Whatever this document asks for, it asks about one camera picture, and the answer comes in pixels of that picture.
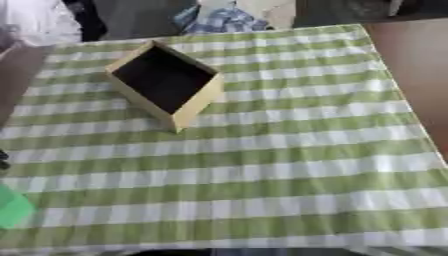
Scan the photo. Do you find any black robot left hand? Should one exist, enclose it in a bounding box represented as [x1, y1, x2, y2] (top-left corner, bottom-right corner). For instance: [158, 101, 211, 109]
[0, 149, 11, 172]

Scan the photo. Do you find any tan cardboard box dark inside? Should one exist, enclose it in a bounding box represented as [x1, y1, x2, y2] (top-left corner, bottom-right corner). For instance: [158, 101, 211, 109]
[103, 39, 226, 134]

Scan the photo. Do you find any person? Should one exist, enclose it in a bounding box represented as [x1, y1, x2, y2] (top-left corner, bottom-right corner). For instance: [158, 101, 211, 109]
[171, 0, 298, 35]
[0, 0, 84, 48]

